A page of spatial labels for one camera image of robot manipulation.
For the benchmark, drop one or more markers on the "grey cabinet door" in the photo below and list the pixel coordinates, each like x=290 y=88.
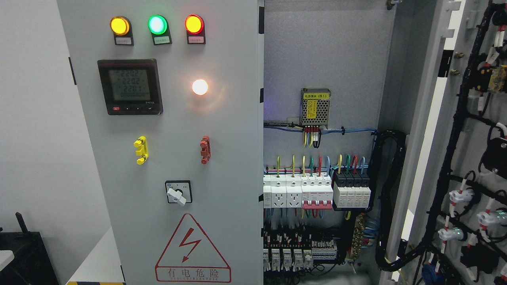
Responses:
x=227 y=55
x=456 y=51

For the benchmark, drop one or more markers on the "white circuit breaker row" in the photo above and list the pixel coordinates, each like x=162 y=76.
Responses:
x=298 y=191

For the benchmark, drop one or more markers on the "metal mesh power supply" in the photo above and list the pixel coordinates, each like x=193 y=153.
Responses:
x=315 y=106

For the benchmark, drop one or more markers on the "white glowing indicator lamp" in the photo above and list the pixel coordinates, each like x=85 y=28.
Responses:
x=200 y=87

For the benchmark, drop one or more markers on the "black surge protector module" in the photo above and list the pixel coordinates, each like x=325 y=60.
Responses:
x=351 y=191

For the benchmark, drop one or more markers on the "red electric hazard warning sticker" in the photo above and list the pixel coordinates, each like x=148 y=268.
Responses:
x=191 y=257

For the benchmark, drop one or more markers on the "red indicator lamp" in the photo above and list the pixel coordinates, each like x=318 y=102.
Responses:
x=194 y=24

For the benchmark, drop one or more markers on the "black digital power meter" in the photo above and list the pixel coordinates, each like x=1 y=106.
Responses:
x=131 y=86

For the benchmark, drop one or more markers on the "green indicator lamp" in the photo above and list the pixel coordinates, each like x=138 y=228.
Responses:
x=157 y=24

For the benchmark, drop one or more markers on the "yellow indicator lamp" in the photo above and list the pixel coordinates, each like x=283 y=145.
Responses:
x=120 y=25

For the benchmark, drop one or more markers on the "black box on left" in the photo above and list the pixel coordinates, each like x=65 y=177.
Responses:
x=31 y=264

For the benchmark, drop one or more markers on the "red terminal post block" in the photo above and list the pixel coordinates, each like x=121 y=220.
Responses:
x=205 y=149

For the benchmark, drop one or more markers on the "white rotary selector switch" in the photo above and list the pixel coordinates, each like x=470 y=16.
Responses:
x=179 y=192

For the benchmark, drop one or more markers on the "yellow terminal post block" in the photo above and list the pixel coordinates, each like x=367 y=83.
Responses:
x=141 y=150

